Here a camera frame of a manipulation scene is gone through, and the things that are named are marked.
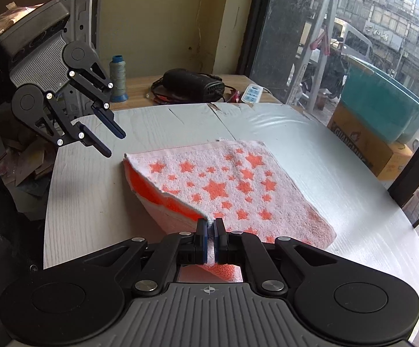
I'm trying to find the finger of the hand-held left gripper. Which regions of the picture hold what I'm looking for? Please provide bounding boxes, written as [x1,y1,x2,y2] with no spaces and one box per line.
[67,58,127,140]
[32,92,112,158]

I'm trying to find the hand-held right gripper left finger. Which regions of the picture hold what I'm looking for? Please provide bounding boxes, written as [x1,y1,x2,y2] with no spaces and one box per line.
[83,220,210,296]

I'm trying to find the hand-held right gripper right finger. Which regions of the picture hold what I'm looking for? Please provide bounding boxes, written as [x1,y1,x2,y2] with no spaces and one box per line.
[213,219,340,295]

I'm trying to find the orange and white patterned towel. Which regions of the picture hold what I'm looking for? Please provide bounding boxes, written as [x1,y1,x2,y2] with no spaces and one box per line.
[123,139,337,283]

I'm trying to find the silver foam table mat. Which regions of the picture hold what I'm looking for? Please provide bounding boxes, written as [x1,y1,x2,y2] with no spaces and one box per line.
[43,102,419,340]

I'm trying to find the orange plastic bag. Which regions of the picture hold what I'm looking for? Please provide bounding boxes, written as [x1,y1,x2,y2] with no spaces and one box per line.
[0,2,46,60]

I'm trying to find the thread spool with blue core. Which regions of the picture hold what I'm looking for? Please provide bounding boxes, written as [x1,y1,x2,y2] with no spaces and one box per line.
[108,55,129,102]

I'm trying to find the pile of cardboard scraps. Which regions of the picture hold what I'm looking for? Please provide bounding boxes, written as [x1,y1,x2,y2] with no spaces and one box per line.
[0,114,56,210]

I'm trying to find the black power adapter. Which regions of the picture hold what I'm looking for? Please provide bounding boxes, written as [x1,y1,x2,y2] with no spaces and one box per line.
[162,68,225,102]

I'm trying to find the white power strip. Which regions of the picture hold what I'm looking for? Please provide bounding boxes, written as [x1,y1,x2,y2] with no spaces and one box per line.
[241,83,262,104]

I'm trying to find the yellow cardboard box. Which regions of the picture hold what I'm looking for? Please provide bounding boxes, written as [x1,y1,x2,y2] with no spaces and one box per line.
[327,99,418,181]

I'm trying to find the green container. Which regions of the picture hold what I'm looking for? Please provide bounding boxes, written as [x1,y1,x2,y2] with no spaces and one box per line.
[341,55,419,144]

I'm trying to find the aluminium ladder with red caps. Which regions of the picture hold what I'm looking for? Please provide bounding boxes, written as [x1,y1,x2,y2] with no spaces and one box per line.
[301,0,344,111]

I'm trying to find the white van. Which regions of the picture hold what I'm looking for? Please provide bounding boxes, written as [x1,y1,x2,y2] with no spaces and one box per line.
[330,17,375,64]

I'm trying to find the black window frame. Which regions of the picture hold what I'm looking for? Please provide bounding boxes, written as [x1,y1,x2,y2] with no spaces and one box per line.
[236,0,280,96]

